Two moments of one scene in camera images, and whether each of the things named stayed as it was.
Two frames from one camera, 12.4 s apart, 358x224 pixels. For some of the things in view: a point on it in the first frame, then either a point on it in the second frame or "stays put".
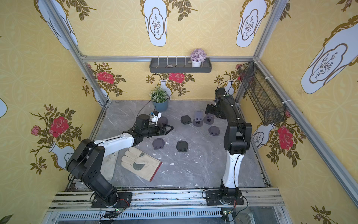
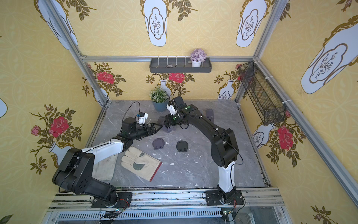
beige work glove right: [140, 164] stays put
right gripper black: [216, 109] → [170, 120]
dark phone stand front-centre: [182, 146] stays put
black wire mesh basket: [270, 112] stays put
